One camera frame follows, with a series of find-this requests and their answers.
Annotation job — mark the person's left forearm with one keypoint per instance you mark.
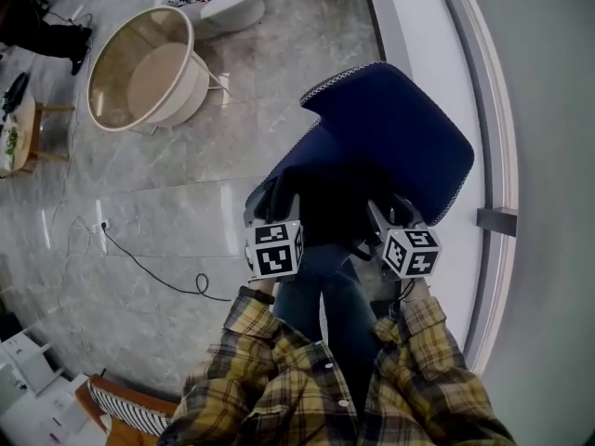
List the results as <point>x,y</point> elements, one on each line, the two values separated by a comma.
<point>246,335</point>

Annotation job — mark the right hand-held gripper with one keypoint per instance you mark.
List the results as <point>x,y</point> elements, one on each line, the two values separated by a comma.
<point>411,253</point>

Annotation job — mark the round wooden side table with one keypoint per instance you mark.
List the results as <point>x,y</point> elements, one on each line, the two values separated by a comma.
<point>28,133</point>

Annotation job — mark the white power strip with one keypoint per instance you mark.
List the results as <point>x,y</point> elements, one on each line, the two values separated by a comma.
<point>105,225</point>

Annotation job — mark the white low table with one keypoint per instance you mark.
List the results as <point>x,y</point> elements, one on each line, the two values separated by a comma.
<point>32,421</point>

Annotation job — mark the white round seat with clothes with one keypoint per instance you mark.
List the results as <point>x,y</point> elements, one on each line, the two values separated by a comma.
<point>232,12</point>

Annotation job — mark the green leafy food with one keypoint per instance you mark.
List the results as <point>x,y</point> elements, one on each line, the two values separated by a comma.
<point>12,142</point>

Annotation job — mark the grey metal door frame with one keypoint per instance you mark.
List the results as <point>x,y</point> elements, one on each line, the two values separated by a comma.
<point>495,109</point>

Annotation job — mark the person's legs in blue jeans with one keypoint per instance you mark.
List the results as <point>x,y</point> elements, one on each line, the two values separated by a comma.
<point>302,305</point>

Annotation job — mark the person's yellow plaid shirt torso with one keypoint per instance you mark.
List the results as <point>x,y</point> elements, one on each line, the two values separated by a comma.
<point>302,388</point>

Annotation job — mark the blue upholstered chair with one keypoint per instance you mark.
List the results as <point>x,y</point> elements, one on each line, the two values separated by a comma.
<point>395,119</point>

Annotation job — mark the black wristband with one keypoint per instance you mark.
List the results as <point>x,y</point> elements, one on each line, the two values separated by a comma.
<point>255,294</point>

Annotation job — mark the person's right forearm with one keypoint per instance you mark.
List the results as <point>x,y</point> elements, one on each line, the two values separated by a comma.
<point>427,342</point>

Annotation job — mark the round glass coffee table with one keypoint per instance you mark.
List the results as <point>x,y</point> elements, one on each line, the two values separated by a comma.
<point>158,82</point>

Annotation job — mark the grey metal door bracket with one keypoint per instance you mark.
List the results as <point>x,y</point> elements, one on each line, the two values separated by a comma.
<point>496,221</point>

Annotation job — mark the white cloth on wooden table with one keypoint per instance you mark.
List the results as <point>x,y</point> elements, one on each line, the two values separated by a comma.
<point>7,161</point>

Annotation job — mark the white shelf unit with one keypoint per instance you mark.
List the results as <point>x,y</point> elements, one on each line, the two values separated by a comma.
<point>28,360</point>

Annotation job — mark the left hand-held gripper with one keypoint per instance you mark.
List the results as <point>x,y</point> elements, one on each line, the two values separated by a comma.
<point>274,253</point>

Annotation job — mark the black garment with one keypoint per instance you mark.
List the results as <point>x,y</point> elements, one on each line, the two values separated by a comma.
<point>334,202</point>

